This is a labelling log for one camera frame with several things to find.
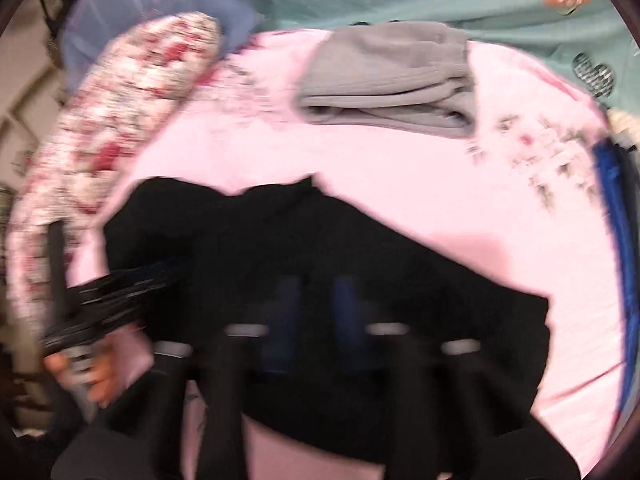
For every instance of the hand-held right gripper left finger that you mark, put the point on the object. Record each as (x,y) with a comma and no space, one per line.
(280,320)

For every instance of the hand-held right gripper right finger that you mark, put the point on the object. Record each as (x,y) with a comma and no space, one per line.
(350,320)

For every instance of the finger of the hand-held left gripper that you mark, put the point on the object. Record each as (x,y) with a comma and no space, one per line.
(140,282)

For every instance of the black pants with smiley patch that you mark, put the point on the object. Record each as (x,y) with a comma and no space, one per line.
(350,240)

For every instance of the grey folded pants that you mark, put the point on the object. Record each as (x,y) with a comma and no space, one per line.
(385,75)

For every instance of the person's left hand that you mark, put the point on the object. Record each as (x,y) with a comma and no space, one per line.
(102,375)

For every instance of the pink floral bedsheet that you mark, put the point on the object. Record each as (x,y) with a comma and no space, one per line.
(400,175)

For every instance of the red floral quilt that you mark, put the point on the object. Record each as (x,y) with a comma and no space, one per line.
(125,100)

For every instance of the blue plaid sheet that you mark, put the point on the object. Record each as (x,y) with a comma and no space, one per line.
(150,5)

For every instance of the bright blue garment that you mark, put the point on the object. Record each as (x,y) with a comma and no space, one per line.
(612,210)

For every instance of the teal heart-print sheet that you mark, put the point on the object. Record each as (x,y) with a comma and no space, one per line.
(450,0)

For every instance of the cream textured pillow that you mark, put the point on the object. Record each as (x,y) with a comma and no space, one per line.
(625,125)

